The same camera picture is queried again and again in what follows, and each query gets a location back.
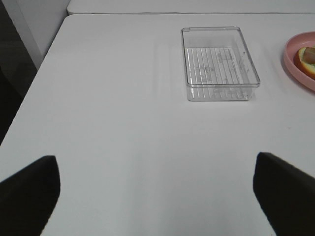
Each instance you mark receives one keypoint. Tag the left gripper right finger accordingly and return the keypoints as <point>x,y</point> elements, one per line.
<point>286,195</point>

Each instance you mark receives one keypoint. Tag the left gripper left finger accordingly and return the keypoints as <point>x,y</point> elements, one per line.
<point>28,198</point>

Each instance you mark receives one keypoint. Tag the bread slice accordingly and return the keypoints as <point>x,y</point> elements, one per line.
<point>308,69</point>

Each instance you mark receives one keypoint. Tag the bacon strip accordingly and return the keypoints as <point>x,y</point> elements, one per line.
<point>309,55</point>

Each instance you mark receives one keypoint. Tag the left clear plastic tray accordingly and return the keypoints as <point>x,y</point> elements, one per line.
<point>218,65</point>

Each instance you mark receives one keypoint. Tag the pink round plate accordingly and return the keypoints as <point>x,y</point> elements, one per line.
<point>306,39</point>

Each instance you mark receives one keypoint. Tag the white cabinet panel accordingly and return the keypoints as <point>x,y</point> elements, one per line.
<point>37,23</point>

